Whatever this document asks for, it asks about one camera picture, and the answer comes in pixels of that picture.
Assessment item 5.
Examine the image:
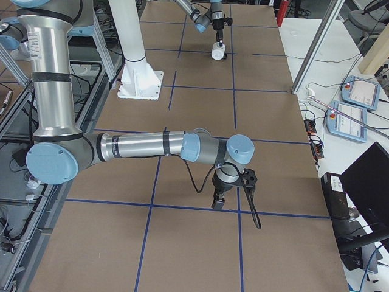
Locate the white mug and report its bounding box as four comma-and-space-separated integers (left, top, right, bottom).
211, 42, 226, 61

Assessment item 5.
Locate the red fire extinguisher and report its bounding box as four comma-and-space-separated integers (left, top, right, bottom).
276, 0, 289, 27

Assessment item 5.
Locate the brown cardboard table mat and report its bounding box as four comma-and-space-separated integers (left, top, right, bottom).
29, 2, 348, 291

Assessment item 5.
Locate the orange black connector strip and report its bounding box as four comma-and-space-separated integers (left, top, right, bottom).
304, 119, 324, 161

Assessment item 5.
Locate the black computer box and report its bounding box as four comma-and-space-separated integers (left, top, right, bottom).
321, 172, 350, 220

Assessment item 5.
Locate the lower teach pendant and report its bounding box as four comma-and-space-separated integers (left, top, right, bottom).
325, 101, 367, 143

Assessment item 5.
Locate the teach pendant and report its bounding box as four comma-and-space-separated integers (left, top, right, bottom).
325, 101, 367, 143
341, 75, 380, 111

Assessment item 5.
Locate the thin metal rod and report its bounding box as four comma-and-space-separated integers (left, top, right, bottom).
309, 97, 388, 139

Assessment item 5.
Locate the black monitor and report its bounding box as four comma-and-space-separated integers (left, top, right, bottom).
340, 142, 388, 226

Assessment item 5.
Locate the grey office chair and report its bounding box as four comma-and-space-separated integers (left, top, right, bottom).
348, 0, 388, 35

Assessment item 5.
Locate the upper teach pendant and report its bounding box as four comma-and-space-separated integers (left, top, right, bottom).
341, 75, 380, 111

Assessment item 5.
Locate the wooden beam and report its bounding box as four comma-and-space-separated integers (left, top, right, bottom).
358, 25, 389, 75

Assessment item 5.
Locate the white pedestal column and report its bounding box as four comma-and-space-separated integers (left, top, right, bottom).
109, 0, 164, 100

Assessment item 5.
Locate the aluminium frame post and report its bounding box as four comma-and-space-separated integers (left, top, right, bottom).
291, 0, 345, 94

